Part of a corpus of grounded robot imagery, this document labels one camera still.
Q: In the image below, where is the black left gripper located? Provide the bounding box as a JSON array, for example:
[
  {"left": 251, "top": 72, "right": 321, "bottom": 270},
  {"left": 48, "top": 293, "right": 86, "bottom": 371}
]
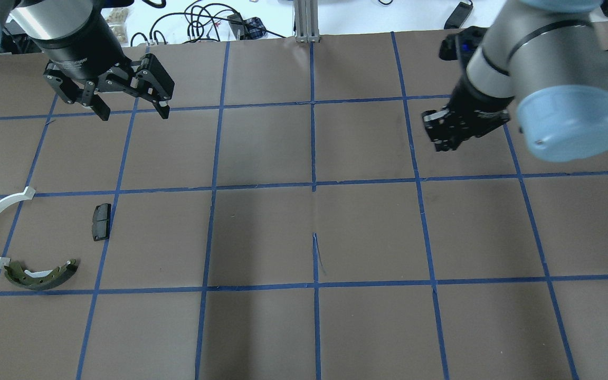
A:
[{"left": 35, "top": 11, "right": 175, "bottom": 122}]

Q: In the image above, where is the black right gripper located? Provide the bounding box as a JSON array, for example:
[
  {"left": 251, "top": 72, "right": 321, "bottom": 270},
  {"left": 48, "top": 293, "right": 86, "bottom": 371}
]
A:
[{"left": 422, "top": 77, "right": 511, "bottom": 152}]

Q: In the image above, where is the black brake pad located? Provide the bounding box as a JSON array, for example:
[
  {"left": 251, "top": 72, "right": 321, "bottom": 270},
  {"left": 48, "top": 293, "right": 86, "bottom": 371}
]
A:
[{"left": 91, "top": 204, "right": 112, "bottom": 241}]

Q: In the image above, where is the aluminium frame post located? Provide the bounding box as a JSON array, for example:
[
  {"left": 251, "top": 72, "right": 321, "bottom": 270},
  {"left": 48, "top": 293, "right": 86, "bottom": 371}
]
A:
[{"left": 292, "top": 0, "right": 320, "bottom": 43}]

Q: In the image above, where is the olive green brake shoe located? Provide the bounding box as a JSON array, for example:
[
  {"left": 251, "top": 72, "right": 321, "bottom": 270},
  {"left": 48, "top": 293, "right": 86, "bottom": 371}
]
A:
[{"left": 3, "top": 259, "right": 79, "bottom": 291}]

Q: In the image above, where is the black power adapter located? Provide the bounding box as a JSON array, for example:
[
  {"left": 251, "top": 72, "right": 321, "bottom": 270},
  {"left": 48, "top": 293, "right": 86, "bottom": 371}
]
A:
[{"left": 443, "top": 1, "right": 474, "bottom": 30}]

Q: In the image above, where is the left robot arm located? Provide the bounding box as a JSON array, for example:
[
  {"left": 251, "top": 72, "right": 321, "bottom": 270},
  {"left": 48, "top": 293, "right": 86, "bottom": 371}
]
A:
[{"left": 0, "top": 1, "right": 175, "bottom": 121}]

